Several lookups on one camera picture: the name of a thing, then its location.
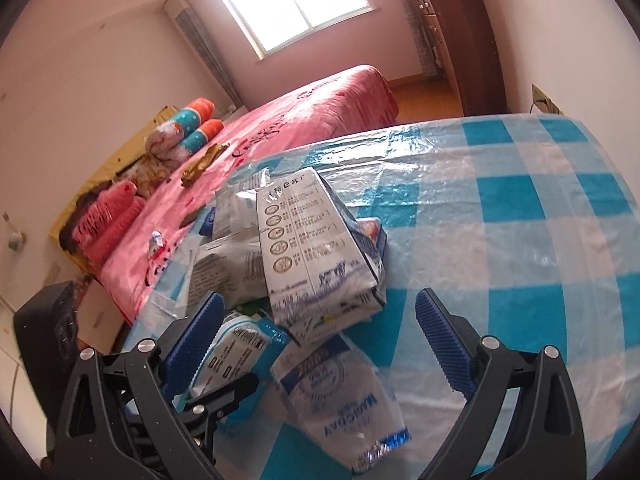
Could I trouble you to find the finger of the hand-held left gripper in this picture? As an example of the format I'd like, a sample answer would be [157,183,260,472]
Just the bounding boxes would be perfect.
[181,374,260,442]

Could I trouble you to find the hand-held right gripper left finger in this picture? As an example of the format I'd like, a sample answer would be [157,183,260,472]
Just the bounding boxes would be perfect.
[47,292,226,480]

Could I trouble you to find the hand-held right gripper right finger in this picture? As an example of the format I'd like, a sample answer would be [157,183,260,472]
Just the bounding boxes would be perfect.
[415,287,588,480]

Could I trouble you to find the white blue milk pouch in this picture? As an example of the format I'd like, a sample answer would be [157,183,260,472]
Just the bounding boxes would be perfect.
[187,309,292,411]

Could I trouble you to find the white plastic drink bottle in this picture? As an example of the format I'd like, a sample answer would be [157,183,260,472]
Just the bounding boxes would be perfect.
[270,332,412,476]

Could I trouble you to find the grey white flattened pouch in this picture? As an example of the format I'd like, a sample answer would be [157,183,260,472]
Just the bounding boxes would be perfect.
[189,232,266,311]

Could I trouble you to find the cardboard box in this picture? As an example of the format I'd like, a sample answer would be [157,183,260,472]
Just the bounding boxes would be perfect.
[75,280,128,356]

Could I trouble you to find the blue white checked tablecloth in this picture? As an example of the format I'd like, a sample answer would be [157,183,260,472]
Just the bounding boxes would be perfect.
[115,112,636,480]

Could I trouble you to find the small orange printed box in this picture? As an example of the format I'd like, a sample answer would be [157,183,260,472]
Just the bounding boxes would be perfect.
[357,216,389,261]

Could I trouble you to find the crumpled white carton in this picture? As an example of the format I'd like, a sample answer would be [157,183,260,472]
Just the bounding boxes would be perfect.
[214,170,273,241]

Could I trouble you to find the large white milk carton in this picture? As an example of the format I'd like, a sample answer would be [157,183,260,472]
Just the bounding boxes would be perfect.
[255,166,388,346]

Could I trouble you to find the folded red blankets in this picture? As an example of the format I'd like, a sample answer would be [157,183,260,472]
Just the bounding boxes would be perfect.
[70,180,146,271]

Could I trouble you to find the black box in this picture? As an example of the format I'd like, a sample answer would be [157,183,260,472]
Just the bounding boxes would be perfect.
[14,282,81,413]

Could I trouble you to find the brown patterned pillow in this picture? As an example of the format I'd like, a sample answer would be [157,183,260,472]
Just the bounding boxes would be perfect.
[125,160,171,196]

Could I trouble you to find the brown cloth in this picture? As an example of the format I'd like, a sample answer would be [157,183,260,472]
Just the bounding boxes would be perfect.
[181,143,227,187]

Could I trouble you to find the yellow headboard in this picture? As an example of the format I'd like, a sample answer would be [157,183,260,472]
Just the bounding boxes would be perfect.
[50,105,181,271]

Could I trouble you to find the teal orange rolled pillow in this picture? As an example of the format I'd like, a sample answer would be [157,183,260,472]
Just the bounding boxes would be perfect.
[165,99,216,133]
[175,119,225,156]

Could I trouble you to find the bed with pink blanket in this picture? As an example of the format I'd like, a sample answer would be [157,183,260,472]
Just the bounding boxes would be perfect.
[50,64,401,326]

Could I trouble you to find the checked curtain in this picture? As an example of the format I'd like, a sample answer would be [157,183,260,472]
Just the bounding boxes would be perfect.
[165,0,246,111]

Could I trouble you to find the brown wooden wardrobe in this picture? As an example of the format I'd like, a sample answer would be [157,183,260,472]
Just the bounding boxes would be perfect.
[420,0,511,116]

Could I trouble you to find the patterned curtain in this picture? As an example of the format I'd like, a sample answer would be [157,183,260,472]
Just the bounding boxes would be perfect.
[407,0,446,78]

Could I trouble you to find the window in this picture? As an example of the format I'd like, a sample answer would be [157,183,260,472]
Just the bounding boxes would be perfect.
[212,0,373,58]

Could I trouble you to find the wall socket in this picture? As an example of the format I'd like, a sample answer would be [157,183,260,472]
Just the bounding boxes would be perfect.
[531,84,566,116]

